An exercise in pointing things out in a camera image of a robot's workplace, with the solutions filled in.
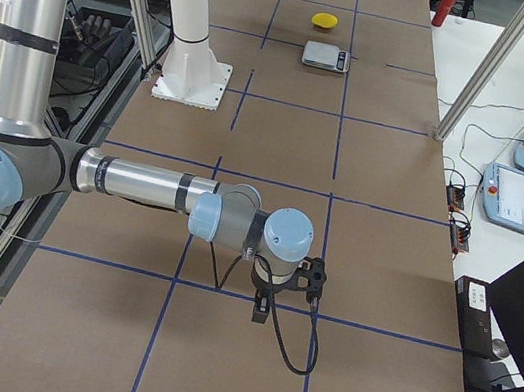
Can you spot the orange black connector board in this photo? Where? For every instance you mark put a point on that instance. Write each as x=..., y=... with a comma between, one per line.
x=455, y=197
x=460, y=230

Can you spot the red cylinder bottle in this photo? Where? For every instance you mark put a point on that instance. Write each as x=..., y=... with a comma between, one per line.
x=442, y=11

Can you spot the near teach pendant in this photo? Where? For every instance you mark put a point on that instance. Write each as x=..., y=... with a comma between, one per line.
x=503, y=196

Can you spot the silver digital kitchen scale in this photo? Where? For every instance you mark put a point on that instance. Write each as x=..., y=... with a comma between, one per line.
x=325, y=57

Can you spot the aluminium frame post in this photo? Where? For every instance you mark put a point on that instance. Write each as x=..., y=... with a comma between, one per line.
x=497, y=54

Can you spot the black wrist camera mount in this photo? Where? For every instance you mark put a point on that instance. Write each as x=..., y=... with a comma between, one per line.
x=309, y=279

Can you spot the orange black connector board upper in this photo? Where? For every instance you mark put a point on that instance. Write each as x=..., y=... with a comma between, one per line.
x=455, y=197

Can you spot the black computer box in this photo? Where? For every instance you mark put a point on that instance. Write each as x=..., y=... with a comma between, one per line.
x=483, y=355

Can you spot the white camera stand post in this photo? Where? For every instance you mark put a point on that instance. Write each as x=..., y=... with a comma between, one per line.
x=190, y=73

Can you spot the orange black connector board lower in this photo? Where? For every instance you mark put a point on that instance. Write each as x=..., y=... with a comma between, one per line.
x=460, y=230

